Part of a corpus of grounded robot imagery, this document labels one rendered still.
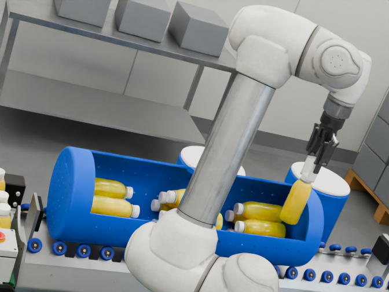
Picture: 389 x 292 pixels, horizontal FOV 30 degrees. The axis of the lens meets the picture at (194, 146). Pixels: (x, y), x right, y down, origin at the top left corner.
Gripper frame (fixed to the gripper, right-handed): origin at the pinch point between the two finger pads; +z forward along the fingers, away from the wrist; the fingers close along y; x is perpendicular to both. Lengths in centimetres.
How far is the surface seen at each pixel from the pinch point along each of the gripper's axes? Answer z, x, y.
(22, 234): 40, 85, 6
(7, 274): 30, 95, -29
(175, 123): 106, -70, 272
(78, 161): 10, 76, 1
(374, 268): 39, -50, 5
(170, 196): 19.0, 43.0, 3.4
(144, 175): 21, 47, 18
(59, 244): 35, 76, -5
